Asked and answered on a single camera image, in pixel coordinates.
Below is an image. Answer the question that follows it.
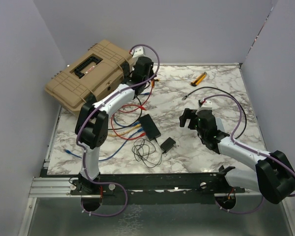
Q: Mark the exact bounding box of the tan plastic toolbox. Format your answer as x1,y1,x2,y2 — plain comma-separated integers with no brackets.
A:
45,40,134,116

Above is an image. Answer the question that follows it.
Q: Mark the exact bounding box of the black blue network switch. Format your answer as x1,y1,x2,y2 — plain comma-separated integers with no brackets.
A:
138,114,161,141

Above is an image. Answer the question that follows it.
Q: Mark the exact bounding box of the yellow ethernet cable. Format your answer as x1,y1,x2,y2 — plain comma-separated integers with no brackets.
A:
108,124,141,137

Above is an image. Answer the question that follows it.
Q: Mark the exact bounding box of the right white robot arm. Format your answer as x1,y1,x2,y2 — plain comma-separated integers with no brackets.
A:
179,108,295,204

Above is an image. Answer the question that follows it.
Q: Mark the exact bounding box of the long black loose cable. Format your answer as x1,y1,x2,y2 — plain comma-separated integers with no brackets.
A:
181,86,248,140

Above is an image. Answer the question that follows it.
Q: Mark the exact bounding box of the blue ethernet cable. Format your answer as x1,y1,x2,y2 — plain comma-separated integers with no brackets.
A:
111,92,150,131
63,129,143,162

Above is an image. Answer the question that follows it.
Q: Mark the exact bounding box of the white grey flat device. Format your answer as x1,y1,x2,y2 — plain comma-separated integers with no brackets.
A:
215,117,225,132

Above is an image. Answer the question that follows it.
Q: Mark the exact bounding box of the yellow utility knife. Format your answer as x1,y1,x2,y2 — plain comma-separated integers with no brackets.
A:
190,72,207,87

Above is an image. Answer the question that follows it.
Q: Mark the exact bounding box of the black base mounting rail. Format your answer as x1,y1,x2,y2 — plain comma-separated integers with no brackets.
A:
70,173,244,205

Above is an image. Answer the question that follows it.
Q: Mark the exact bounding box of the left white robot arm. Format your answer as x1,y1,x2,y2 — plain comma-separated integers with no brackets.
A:
75,56,155,194

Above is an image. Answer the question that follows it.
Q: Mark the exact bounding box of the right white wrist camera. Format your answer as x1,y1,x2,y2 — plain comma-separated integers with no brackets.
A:
198,100,212,111

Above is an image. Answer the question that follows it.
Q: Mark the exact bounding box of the long red ethernet cable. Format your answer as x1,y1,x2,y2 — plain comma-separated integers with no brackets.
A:
110,105,147,141

